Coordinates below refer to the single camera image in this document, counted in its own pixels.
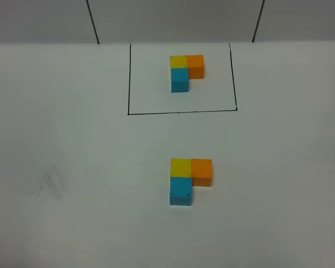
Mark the blue template block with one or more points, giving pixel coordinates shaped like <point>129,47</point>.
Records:
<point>179,80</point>

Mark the yellow template block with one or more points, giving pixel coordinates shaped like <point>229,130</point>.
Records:
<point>178,61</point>

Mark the orange template block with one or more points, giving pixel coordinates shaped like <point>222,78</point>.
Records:
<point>196,66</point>

